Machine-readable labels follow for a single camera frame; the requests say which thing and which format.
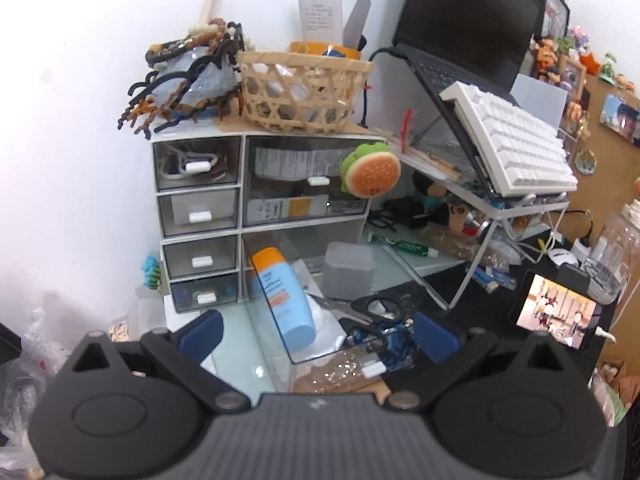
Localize blue sunscreen bottle orange cap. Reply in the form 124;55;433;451
252;247;316;352

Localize white drawer organizer cabinet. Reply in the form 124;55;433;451
152;126;378;313

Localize blue white eraser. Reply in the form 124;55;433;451
472;266;499;294

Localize green toothpaste tube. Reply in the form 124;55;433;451
367;232;439;258

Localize smartphone showing cartoon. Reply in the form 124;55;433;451
508;271;599;351

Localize brown granola snack bag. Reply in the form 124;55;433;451
418;223;508;268

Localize brown cardboard sheet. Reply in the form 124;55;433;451
288;351;390;400

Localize grey square box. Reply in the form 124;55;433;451
321;242;375;301

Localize cartoon boy plush doll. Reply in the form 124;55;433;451
411;170;480;236

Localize hamburger plush toy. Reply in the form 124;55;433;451
341;142;401;200

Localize white metal laptop stand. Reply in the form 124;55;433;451
373;128;570;311

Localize white mechanical keyboard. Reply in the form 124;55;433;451
439;81;578;198

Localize pile of hair claw clips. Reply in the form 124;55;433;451
117;18;248;139

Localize woven bamboo basket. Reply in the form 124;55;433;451
238;51;373;133

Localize yellow cartoon pen cup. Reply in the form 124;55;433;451
290;40;361;61

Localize black laptop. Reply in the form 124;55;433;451
392;0;539;200

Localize white remote control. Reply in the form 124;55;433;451
298;0;343;44

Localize black handled scissors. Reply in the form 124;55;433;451
309;294;407;349

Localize black power adapter with cable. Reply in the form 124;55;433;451
368;196;430;232

